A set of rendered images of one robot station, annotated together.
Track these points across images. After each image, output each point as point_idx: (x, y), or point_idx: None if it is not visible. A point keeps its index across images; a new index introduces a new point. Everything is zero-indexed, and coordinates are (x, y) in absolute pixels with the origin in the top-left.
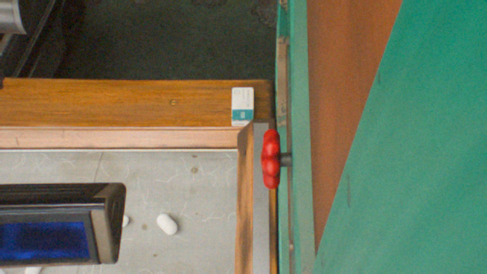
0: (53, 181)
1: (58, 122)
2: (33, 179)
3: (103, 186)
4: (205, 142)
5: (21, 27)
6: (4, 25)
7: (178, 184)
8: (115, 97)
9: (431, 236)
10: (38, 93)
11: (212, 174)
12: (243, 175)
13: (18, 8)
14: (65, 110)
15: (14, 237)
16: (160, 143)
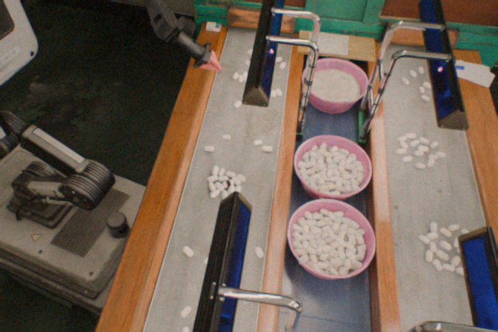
0: (227, 79)
1: (206, 72)
2: (225, 84)
3: None
4: (222, 41)
5: (194, 25)
6: (193, 27)
7: (236, 50)
8: None
9: None
10: (192, 76)
11: (234, 42)
12: (244, 18)
13: (190, 19)
14: (201, 70)
15: None
16: (219, 52)
